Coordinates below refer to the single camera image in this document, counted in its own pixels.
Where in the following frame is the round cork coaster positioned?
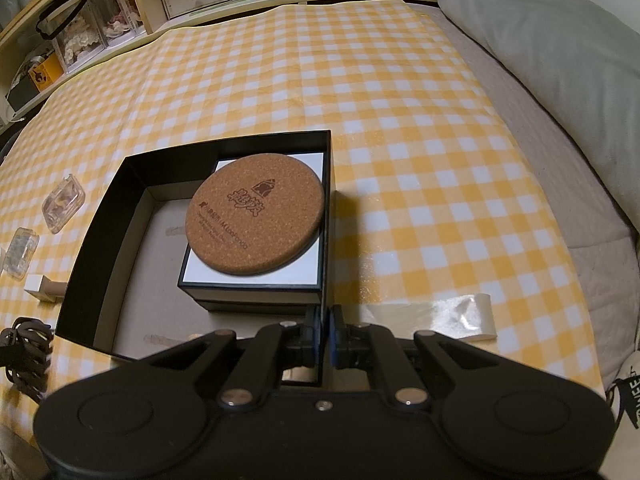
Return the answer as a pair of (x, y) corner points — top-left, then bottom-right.
(185, 155), (326, 276)

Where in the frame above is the white pillow with black print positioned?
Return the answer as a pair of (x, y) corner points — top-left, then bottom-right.
(604, 352), (640, 438)

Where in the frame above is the black hair claw clip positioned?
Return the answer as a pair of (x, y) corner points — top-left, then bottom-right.
(0, 317), (54, 392)

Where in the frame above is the dark green box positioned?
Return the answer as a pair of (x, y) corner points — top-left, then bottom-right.
(7, 67), (39, 114)

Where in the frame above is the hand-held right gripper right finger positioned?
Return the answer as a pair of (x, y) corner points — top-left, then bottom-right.
(329, 305), (506, 407)

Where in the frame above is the yellow checkered cloth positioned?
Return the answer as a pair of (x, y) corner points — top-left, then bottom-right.
(0, 0), (608, 461)

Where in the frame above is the yellow box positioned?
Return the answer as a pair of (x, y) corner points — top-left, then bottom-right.
(27, 52), (64, 94)

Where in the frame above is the clear plastic case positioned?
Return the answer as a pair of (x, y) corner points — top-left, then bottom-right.
(2, 227), (40, 279)

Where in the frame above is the black and white lidded box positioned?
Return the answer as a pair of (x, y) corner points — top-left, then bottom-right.
(178, 152), (329, 313)

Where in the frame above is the small white rectangular block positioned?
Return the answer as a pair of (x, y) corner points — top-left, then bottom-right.
(24, 275), (66, 304)

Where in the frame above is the grey pillow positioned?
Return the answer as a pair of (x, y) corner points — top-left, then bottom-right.
(437, 0), (640, 233)

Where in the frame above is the beige quilted bed sheet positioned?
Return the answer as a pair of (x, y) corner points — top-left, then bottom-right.
(420, 2), (640, 391)

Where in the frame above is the clear tape strip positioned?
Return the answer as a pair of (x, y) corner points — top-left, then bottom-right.
(360, 292), (497, 344)

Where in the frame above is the black cardboard box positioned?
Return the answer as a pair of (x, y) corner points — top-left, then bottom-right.
(54, 129), (334, 362)

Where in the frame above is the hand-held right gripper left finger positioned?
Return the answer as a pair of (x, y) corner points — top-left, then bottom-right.
(142, 306), (322, 407)

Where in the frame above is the clear square hair clip box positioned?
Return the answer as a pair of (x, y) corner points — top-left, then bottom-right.
(42, 174), (84, 234)

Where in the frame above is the clear case with white doll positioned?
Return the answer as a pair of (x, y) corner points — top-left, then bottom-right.
(50, 7), (109, 74)

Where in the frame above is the black headband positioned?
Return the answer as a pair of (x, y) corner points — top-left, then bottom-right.
(36, 0), (90, 39)

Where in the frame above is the clear case with pink doll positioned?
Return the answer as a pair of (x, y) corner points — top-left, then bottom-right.
(85, 0), (149, 44)

